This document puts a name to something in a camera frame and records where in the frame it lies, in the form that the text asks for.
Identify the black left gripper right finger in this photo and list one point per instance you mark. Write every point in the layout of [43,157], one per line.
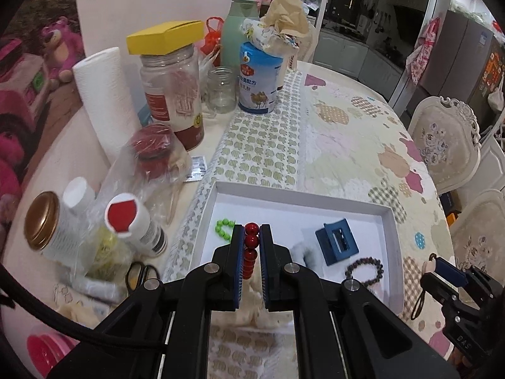
[290,286]

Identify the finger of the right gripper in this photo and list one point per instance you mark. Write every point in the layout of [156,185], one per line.
[445,270]

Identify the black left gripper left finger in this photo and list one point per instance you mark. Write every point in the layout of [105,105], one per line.
[213,286]

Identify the light blue fluffy scrunchie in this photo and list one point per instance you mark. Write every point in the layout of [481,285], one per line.
[308,255]

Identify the cream dotted fabric scrunchie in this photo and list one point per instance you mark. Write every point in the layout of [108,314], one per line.
[252,312]

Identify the cream ornate chair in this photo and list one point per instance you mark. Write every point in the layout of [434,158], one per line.
[478,232]
[446,133]

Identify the dark blue hair claw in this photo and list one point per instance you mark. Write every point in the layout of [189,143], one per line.
[336,241]

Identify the white shallow cardboard tray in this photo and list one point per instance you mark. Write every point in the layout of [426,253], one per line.
[294,217]

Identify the white bottle red cap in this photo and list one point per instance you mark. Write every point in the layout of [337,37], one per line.
[129,220]

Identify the red item in plastic bag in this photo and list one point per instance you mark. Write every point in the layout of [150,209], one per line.
[153,166]

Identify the patchwork quilted table cover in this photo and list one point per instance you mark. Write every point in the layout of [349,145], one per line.
[332,136]

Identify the gold lid glass jar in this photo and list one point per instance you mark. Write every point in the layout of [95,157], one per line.
[58,234]

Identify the small clear glass jar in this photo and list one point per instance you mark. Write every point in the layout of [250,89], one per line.
[221,86]

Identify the white paper towel roll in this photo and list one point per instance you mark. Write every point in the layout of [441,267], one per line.
[106,97]

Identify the blue white milk powder can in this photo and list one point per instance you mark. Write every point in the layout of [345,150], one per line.
[258,73]

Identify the yellow lid plastic jar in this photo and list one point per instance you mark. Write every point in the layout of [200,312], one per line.
[170,76]

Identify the tissue pack with tissue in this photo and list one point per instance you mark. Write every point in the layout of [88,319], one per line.
[281,31]

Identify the green thermos bottle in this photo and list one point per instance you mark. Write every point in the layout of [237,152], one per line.
[232,37]

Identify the black handled scissors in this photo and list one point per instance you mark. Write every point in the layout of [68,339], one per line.
[138,273]

